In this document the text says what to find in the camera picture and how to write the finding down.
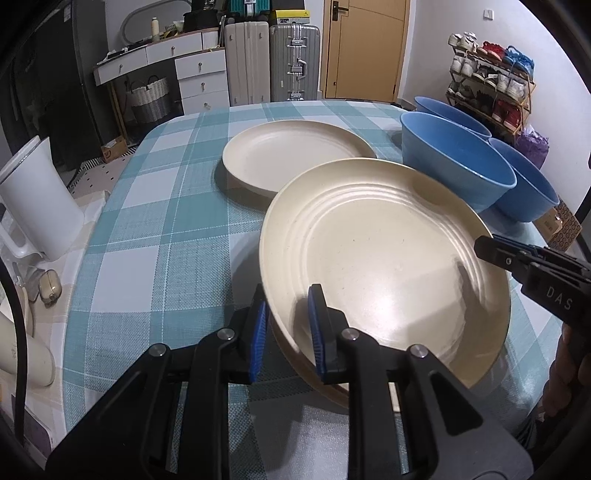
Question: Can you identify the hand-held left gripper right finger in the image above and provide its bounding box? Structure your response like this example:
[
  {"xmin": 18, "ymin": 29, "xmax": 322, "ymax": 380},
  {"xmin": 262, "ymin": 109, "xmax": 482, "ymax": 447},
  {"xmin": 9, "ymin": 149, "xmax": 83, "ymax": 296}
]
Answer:
[{"xmin": 308, "ymin": 283, "xmax": 534, "ymax": 480}]

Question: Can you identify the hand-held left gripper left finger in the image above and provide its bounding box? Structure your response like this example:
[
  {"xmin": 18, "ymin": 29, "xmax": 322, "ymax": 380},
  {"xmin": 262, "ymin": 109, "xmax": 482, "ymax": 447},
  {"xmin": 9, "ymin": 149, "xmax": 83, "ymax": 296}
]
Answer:
[{"xmin": 46, "ymin": 282, "xmax": 271, "ymax": 480}]

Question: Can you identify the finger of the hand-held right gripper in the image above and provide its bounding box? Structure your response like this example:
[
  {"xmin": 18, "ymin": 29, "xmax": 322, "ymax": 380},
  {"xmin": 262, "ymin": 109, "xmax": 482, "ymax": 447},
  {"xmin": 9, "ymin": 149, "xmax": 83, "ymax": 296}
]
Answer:
[
  {"xmin": 496, "ymin": 234, "xmax": 591, "ymax": 278},
  {"xmin": 475, "ymin": 235, "xmax": 536, "ymax": 282}
]

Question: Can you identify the beige plate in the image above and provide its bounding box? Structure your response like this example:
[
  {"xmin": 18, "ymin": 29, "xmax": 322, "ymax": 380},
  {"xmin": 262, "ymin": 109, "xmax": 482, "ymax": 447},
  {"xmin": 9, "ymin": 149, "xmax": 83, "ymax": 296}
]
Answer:
[{"xmin": 272, "ymin": 323, "xmax": 354, "ymax": 411}]

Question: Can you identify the blue bowl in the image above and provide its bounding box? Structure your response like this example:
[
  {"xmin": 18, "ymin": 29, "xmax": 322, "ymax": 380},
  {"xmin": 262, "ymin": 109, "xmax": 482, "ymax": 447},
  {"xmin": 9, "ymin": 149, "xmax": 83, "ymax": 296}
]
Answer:
[
  {"xmin": 400, "ymin": 112, "xmax": 517, "ymax": 214},
  {"xmin": 414, "ymin": 96, "xmax": 492, "ymax": 139},
  {"xmin": 488, "ymin": 137, "xmax": 560, "ymax": 223}
]

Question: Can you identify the cream ribbed plate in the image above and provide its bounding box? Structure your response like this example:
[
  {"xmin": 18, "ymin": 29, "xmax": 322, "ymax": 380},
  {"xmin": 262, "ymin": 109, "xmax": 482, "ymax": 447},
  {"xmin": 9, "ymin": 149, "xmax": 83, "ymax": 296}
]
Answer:
[{"xmin": 259, "ymin": 158, "xmax": 512, "ymax": 389}]

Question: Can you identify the cream smooth plate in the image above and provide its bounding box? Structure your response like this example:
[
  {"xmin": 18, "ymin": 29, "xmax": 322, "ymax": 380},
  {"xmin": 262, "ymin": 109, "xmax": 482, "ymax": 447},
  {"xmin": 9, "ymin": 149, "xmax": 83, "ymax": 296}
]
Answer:
[{"xmin": 222, "ymin": 121, "xmax": 378, "ymax": 199}]

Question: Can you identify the person's right hand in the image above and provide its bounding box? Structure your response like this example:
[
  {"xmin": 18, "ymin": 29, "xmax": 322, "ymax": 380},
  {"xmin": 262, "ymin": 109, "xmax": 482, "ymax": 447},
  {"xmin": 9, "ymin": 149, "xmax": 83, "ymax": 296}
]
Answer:
[{"xmin": 549, "ymin": 323, "xmax": 578, "ymax": 407}]

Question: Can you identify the brown patterned cardboard box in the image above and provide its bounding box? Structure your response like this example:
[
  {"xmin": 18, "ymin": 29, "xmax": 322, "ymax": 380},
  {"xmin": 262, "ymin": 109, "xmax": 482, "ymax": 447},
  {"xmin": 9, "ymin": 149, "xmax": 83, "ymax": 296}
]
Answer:
[{"xmin": 551, "ymin": 203, "xmax": 580, "ymax": 252}]

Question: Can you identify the purple bag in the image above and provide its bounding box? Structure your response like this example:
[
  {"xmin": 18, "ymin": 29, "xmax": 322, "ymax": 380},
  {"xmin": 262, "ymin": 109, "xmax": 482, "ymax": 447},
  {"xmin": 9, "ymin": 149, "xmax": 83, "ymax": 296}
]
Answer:
[{"xmin": 515, "ymin": 124, "xmax": 550, "ymax": 169}]

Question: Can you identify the wooden shoe rack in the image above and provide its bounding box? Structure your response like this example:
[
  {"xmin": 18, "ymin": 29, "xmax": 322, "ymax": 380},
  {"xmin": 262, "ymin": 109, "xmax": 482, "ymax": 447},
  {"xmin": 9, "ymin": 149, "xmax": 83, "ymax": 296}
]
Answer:
[{"xmin": 445, "ymin": 32, "xmax": 536, "ymax": 139}]

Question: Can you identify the teal checked tablecloth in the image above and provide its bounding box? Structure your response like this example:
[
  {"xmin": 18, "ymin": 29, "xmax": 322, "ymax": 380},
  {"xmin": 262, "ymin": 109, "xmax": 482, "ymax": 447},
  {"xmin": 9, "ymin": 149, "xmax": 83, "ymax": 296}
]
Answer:
[{"xmin": 46, "ymin": 99, "xmax": 578, "ymax": 480}]

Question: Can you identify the collection of sneakers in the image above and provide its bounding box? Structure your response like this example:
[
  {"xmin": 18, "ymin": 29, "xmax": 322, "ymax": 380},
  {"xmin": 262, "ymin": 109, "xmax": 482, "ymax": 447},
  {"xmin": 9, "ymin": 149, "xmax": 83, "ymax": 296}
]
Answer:
[{"xmin": 448, "ymin": 32, "xmax": 535, "ymax": 132}]

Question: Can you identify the beige checked cloth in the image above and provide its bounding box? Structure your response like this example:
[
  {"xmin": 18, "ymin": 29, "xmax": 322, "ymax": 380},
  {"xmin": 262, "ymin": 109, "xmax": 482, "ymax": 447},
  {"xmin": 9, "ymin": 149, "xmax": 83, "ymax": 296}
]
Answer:
[{"xmin": 18, "ymin": 189, "xmax": 109, "ymax": 444}]

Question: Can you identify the small beige case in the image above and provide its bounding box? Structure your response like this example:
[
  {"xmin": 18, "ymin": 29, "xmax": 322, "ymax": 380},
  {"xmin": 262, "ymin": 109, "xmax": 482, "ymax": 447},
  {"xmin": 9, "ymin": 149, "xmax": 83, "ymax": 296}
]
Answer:
[{"xmin": 36, "ymin": 270, "xmax": 63, "ymax": 303}]

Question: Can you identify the cream tumbler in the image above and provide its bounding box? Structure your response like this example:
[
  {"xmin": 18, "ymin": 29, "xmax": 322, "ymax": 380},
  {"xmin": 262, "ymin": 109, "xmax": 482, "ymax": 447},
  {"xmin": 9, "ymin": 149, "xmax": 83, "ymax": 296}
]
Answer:
[{"xmin": 0, "ymin": 314, "xmax": 56, "ymax": 386}]

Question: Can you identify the beige patterned rug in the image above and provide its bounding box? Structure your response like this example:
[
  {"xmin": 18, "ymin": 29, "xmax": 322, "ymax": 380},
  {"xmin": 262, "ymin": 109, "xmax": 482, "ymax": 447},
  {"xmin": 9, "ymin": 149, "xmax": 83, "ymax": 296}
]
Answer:
[{"xmin": 69, "ymin": 147, "xmax": 139, "ymax": 199}]

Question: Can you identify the small cardboard box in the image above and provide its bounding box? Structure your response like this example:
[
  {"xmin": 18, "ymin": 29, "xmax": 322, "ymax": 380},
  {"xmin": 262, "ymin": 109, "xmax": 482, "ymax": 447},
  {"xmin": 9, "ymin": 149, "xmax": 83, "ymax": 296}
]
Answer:
[{"xmin": 100, "ymin": 136, "xmax": 127, "ymax": 163}]

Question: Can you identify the wooden door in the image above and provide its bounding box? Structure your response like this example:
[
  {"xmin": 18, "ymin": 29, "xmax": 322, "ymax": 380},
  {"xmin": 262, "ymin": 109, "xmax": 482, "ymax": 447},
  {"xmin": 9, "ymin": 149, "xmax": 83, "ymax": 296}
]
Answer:
[{"xmin": 323, "ymin": 0, "xmax": 411, "ymax": 101}]

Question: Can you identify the white electric kettle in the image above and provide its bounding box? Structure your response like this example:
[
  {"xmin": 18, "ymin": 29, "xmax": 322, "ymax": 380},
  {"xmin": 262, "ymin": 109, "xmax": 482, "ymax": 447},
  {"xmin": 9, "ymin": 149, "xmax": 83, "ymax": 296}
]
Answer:
[{"xmin": 0, "ymin": 136, "xmax": 86, "ymax": 261}]

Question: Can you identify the woven basket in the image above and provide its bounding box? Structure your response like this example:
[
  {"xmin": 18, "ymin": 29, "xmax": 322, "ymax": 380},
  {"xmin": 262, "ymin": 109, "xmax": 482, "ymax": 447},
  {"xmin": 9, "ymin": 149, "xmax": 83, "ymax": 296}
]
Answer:
[{"xmin": 126, "ymin": 78, "xmax": 172, "ymax": 124}]

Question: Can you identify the silver suitcase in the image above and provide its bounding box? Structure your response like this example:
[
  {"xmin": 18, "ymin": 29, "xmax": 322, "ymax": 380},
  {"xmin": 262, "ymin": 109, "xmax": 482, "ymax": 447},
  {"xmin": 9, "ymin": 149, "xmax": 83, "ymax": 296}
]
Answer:
[{"xmin": 269, "ymin": 24, "xmax": 321, "ymax": 102}]

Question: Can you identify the cream suitcase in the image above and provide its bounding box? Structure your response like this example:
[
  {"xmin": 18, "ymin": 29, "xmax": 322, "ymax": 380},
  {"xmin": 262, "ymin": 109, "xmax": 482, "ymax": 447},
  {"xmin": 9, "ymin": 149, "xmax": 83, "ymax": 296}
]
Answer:
[{"xmin": 225, "ymin": 21, "xmax": 271, "ymax": 107}]

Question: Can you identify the white dresser with drawers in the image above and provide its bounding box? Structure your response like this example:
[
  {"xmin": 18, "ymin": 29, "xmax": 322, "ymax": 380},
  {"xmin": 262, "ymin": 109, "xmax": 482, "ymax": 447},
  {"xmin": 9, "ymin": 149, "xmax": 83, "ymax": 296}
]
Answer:
[{"xmin": 93, "ymin": 28, "xmax": 230, "ymax": 139}]

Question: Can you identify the yellow and black box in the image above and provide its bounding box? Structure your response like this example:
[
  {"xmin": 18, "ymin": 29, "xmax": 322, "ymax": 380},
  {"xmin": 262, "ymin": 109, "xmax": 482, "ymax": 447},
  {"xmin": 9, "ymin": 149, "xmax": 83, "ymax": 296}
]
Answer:
[{"xmin": 270, "ymin": 8, "xmax": 308, "ymax": 26}]

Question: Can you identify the black bag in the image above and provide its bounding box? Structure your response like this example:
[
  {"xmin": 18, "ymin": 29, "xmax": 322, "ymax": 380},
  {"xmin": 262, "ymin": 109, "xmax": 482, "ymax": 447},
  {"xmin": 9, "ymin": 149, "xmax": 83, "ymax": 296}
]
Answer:
[{"xmin": 182, "ymin": 9, "xmax": 220, "ymax": 33}]

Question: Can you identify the teal suitcase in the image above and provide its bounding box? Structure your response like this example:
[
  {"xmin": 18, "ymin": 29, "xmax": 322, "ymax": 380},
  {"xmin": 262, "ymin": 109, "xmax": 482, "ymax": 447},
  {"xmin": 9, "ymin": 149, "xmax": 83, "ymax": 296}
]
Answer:
[{"xmin": 226, "ymin": 0, "xmax": 269, "ymax": 24}]

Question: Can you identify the black cabinet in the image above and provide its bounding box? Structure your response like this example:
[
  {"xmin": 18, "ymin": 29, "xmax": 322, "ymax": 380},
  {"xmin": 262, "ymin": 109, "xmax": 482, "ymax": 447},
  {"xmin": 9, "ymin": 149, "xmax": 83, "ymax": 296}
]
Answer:
[{"xmin": 0, "ymin": 0, "xmax": 121, "ymax": 176}]

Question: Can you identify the oval mirror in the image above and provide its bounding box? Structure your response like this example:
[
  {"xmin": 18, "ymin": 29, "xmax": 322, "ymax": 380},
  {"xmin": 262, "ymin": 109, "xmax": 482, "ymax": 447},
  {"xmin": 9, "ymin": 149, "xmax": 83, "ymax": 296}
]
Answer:
[{"xmin": 117, "ymin": 0, "xmax": 190, "ymax": 44}]

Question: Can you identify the black cable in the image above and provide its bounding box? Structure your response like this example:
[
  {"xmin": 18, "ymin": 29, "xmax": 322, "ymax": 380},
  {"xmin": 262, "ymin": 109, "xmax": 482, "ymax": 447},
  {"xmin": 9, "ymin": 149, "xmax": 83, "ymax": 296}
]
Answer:
[{"xmin": 0, "ymin": 258, "xmax": 33, "ymax": 444}]

